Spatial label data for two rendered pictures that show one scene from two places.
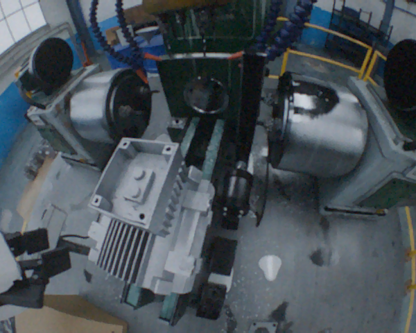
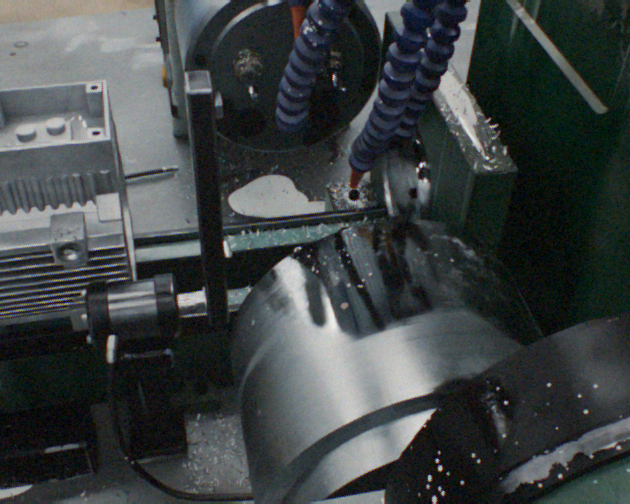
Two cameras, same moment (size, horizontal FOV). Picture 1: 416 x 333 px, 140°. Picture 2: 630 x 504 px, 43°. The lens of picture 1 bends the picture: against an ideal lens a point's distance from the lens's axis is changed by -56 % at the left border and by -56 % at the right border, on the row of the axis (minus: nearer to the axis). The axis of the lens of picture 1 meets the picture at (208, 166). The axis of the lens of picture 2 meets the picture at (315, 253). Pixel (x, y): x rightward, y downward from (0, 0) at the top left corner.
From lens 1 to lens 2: 0.61 m
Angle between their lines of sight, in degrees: 37
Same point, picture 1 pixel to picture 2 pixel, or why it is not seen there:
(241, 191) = (122, 299)
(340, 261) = not seen: outside the picture
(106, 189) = (20, 106)
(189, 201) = (61, 219)
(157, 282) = not seen: outside the picture
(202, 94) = (401, 172)
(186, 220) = (32, 232)
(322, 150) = (249, 390)
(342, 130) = (292, 387)
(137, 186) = (32, 131)
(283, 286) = not seen: outside the picture
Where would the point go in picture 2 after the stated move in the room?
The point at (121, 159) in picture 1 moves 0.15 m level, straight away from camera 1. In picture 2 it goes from (79, 101) to (148, 31)
